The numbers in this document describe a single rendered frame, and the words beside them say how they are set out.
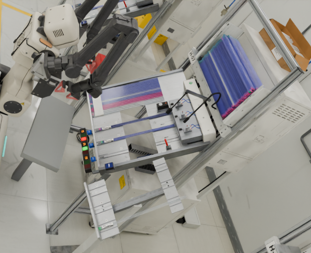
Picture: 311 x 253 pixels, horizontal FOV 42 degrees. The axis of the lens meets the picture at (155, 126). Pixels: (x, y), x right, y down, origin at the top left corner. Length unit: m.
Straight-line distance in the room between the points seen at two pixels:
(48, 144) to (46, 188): 0.66
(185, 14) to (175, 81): 0.91
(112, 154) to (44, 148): 0.42
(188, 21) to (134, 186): 1.64
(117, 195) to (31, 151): 0.71
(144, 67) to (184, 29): 0.54
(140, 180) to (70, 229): 0.66
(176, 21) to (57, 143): 1.63
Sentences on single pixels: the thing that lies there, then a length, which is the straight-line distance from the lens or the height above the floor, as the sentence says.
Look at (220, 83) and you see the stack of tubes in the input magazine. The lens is 2.51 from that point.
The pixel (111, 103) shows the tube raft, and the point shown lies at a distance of 2.81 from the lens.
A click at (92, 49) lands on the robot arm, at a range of 2.03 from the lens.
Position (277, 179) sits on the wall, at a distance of 3.97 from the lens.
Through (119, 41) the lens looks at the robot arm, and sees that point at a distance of 2.00.
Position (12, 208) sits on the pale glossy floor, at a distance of 3.00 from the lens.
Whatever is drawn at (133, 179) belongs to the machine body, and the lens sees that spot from 2.78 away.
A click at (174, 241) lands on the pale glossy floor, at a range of 3.67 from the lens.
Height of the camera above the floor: 2.41
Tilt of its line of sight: 33 degrees down
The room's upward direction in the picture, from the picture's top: 44 degrees clockwise
